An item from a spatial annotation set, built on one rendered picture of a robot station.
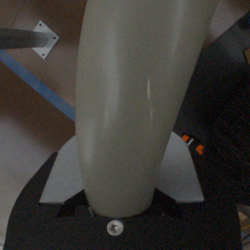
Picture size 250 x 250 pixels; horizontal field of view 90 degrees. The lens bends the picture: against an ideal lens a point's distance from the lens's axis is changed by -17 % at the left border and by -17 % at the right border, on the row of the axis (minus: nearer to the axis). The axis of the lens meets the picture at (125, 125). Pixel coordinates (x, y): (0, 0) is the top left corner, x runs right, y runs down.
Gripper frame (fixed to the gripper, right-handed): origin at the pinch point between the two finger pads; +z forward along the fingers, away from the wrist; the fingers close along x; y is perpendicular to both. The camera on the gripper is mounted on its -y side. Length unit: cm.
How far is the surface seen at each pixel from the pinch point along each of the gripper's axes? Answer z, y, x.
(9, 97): 97, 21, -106
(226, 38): 88, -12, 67
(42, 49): 95, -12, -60
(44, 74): 95, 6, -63
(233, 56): 87, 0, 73
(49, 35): 95, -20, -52
